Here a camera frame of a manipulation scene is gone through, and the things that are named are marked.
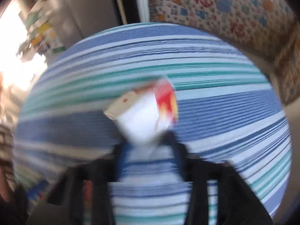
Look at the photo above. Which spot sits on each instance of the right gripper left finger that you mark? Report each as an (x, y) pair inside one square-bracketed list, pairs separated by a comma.
[(64, 203)]

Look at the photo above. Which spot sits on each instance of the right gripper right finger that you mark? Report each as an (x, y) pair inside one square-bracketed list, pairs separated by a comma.
[(237, 204)]

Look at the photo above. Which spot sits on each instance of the white red paper wrapper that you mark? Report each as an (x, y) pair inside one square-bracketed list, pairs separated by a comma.
[(144, 114)]

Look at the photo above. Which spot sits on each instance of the yellow green cardboard box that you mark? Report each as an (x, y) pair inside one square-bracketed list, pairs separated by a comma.
[(44, 39)]

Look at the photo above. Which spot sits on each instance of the patterned fabric sofa cover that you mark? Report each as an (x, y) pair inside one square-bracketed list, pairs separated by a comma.
[(268, 27)]

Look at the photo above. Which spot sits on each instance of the grey refrigerator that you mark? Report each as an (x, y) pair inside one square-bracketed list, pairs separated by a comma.
[(75, 20)]

